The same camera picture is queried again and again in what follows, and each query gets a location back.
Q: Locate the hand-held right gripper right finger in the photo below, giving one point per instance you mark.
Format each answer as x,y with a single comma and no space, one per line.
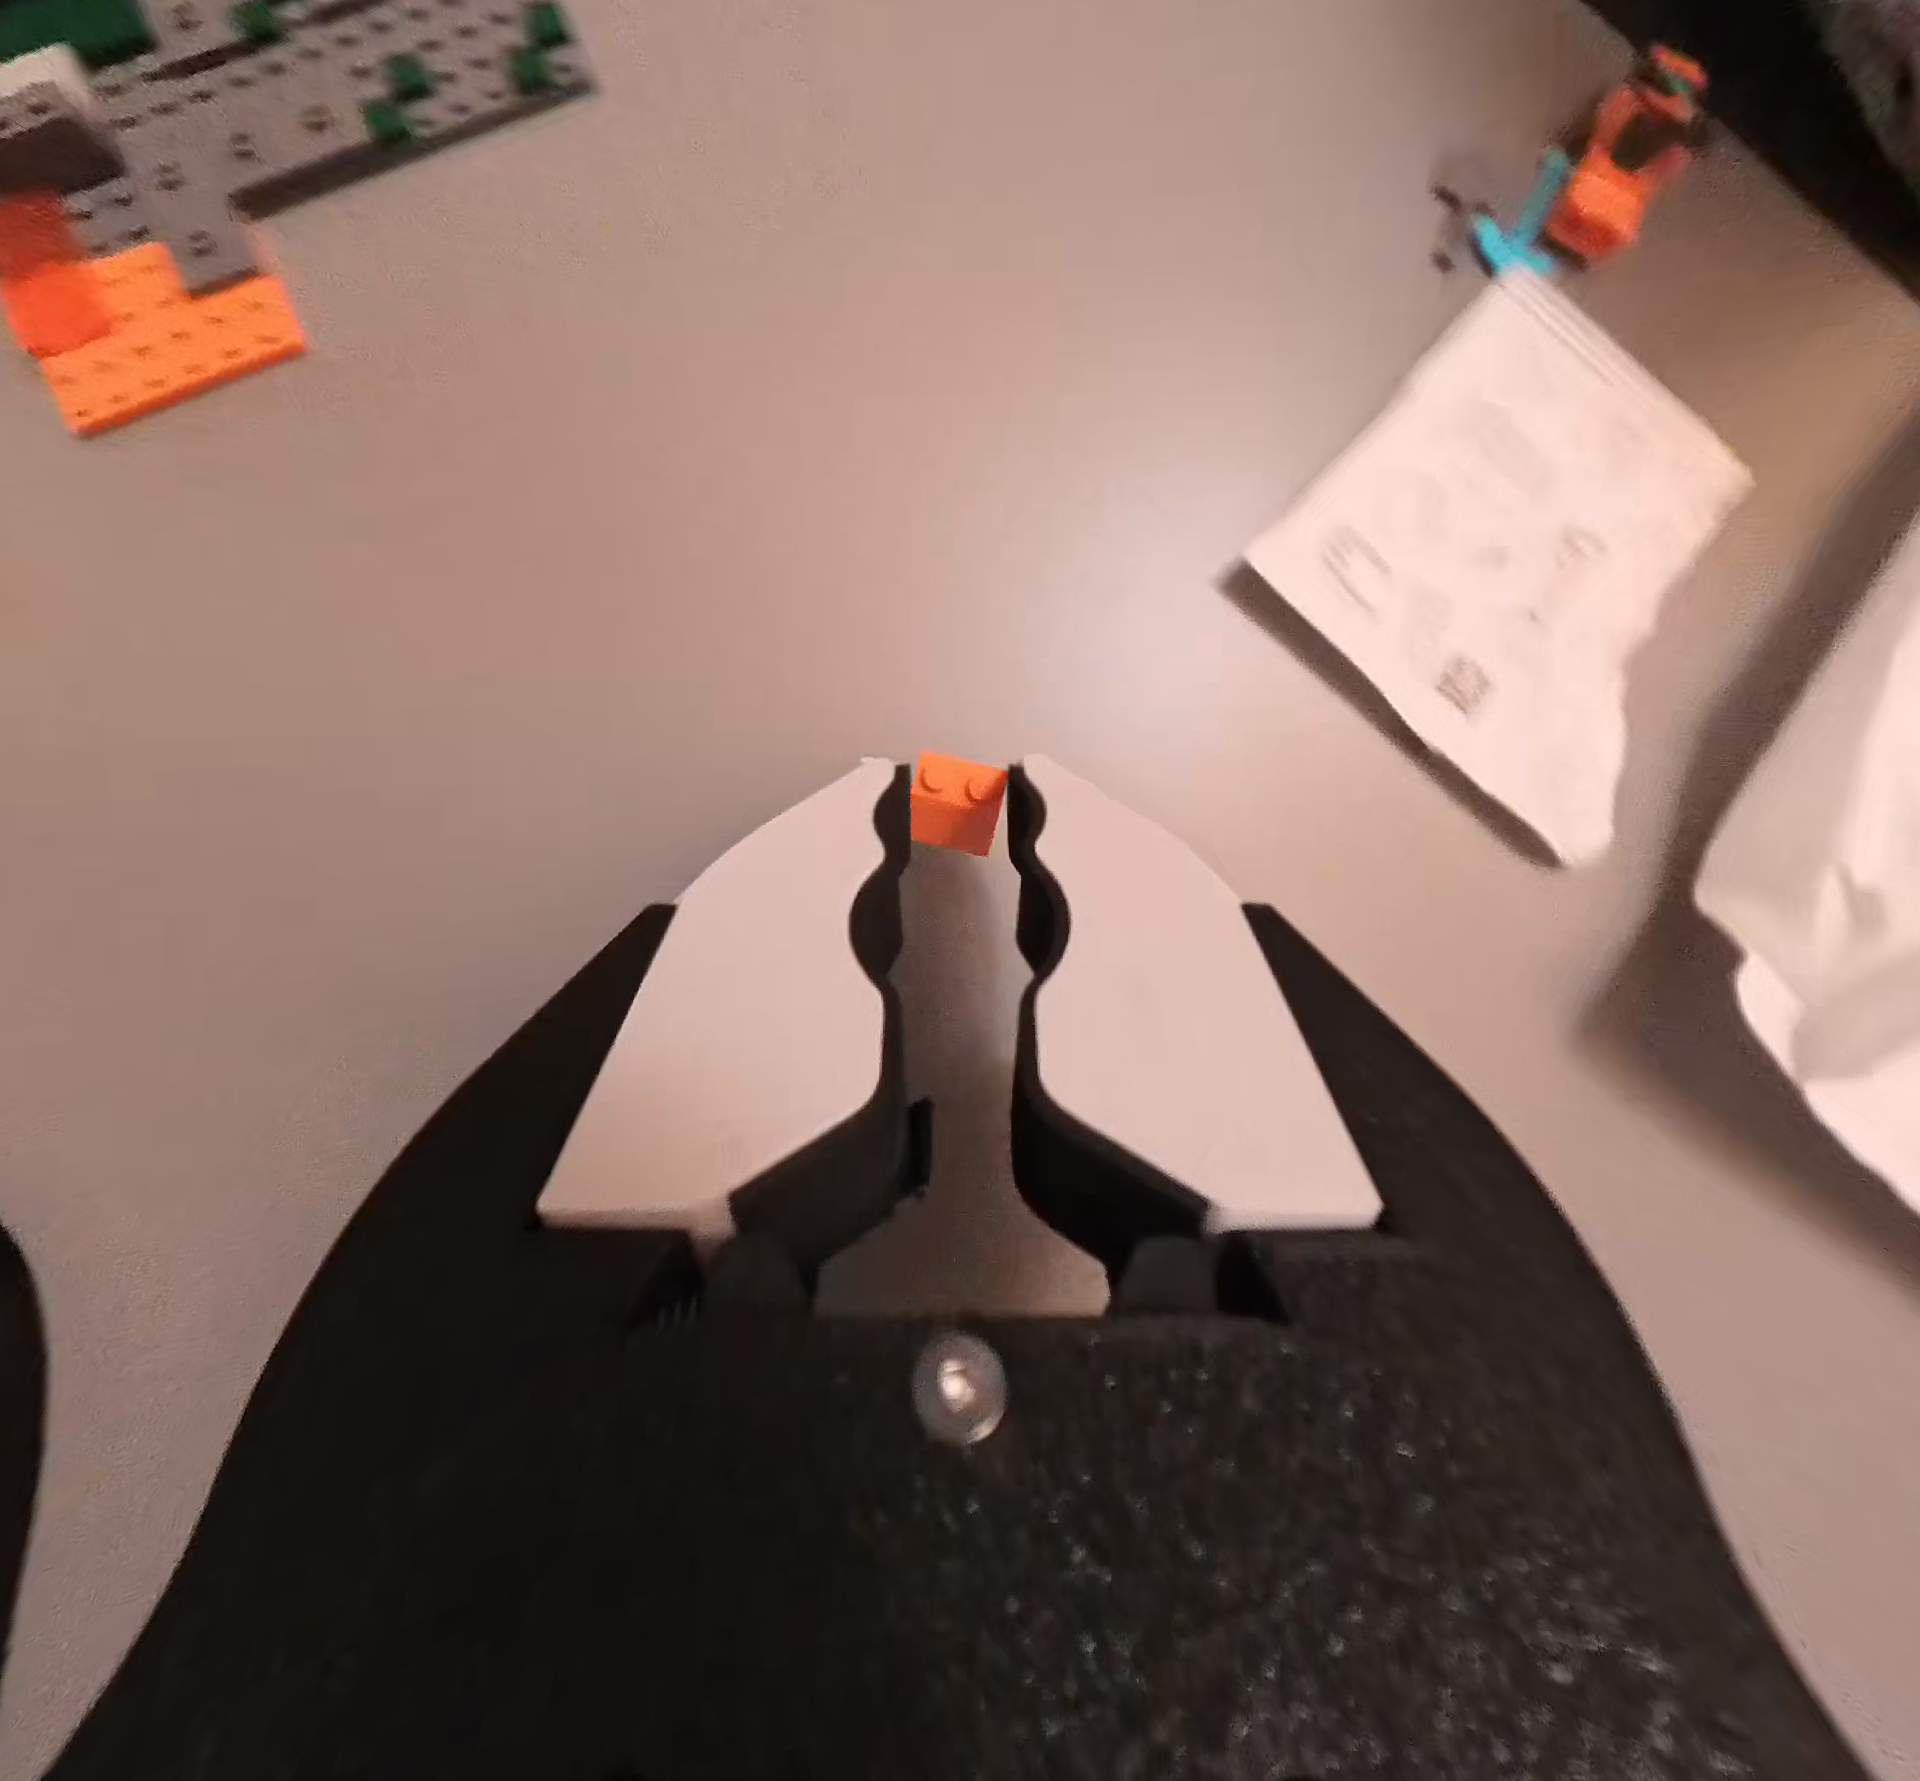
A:
1202,1062

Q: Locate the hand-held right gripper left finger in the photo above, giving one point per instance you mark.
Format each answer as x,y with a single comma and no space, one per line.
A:
722,1062

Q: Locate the orange lego slope brick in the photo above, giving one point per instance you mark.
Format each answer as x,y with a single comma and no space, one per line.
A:
959,806

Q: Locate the grey and orange lego build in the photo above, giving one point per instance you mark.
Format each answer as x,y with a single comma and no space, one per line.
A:
298,55

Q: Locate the turquoise lego tool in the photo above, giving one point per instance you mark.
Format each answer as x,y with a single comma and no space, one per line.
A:
1516,228

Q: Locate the orange lego minifigure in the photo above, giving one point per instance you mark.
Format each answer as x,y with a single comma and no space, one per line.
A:
1630,159

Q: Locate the small printed paper bag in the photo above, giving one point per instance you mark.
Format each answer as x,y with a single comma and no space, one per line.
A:
1500,536

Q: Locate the large printed paper bag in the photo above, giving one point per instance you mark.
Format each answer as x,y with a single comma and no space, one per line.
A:
1847,912

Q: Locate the black office chair seat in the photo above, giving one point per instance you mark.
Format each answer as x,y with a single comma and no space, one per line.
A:
19,1435

